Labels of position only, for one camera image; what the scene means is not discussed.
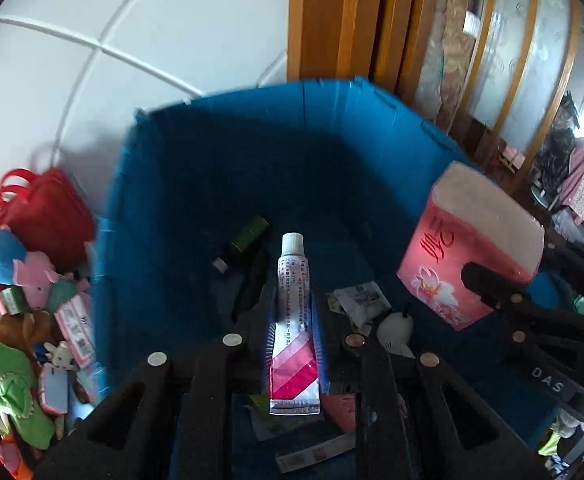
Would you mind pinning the wooden frame post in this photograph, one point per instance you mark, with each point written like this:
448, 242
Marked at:
342, 20

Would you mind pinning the pink packet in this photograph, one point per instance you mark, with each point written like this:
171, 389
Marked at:
77, 330

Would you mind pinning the orange and pink plush toy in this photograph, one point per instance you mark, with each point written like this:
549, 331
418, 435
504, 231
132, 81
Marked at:
17, 460

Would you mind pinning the green plush toy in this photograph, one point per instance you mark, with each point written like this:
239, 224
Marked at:
7, 385

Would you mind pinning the dark green small bottle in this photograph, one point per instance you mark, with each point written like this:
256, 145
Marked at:
244, 240

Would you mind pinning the white bunny plush toy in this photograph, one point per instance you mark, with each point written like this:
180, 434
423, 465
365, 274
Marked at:
59, 355

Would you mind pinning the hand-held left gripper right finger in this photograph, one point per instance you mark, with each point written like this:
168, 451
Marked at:
320, 345

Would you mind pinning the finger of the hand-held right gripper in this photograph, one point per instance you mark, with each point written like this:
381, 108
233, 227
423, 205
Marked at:
581, 265
496, 290

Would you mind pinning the rolled patterned carpet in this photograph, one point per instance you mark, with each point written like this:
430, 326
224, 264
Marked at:
451, 35

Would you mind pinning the small white packet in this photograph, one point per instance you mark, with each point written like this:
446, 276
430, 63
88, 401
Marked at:
361, 302

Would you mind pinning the white pink striped tube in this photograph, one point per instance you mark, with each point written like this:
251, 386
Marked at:
292, 310

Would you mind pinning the pink tissue pack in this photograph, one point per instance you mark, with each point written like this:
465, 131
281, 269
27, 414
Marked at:
466, 220

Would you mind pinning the frosted glass sliding door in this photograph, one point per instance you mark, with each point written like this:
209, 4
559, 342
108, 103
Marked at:
526, 50

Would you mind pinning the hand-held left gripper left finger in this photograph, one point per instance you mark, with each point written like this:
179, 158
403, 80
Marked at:
270, 340

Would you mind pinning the blue pouch pink trim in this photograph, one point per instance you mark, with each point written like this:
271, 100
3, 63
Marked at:
53, 390

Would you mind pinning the green cloth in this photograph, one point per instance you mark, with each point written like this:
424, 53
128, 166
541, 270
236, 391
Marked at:
554, 442

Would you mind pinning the white plush toy black ears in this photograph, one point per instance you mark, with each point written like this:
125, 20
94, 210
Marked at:
394, 330

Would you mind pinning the red handbag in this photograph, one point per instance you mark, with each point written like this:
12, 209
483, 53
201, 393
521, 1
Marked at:
47, 210

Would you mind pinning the blue storage box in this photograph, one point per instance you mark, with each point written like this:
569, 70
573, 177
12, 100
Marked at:
222, 170

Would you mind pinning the blue and pink elephant plush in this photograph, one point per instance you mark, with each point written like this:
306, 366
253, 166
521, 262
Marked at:
32, 270

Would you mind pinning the small green box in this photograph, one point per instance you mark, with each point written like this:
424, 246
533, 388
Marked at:
12, 300

